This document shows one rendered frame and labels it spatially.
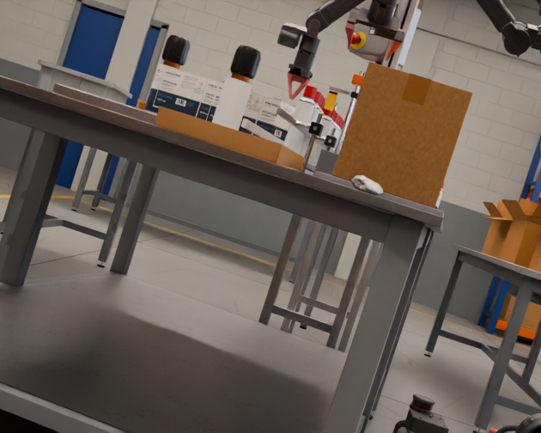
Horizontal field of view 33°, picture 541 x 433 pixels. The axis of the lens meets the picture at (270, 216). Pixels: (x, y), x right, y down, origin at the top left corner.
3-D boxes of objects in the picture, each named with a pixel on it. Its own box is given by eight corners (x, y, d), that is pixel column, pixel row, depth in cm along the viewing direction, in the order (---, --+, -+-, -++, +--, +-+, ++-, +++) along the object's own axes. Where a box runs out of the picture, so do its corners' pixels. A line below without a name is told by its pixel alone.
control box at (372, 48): (365, 60, 307) (383, 6, 306) (404, 66, 295) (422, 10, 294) (346, 51, 300) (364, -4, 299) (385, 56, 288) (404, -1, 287)
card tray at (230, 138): (194, 141, 209) (199, 124, 209) (300, 174, 205) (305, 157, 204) (153, 125, 180) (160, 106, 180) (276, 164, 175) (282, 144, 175)
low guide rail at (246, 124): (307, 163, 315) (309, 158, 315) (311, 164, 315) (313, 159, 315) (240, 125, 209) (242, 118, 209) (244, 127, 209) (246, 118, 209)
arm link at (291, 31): (320, 21, 276) (325, 15, 283) (285, 10, 276) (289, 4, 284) (309, 58, 281) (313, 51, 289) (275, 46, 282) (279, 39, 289)
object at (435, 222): (151, 139, 397) (152, 135, 397) (441, 233, 372) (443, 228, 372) (-166, 33, 190) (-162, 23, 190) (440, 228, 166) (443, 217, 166)
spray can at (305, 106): (282, 154, 259) (304, 85, 258) (299, 159, 258) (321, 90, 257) (279, 152, 253) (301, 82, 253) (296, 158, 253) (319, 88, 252)
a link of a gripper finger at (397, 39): (368, 47, 226) (379, 14, 220) (396, 55, 226) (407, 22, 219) (365, 60, 221) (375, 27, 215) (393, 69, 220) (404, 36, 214)
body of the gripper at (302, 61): (287, 69, 280) (294, 45, 280) (292, 74, 290) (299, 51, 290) (306, 75, 279) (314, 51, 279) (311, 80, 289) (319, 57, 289)
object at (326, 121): (301, 164, 294) (321, 104, 293) (317, 169, 293) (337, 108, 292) (300, 162, 289) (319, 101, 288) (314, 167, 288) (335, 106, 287)
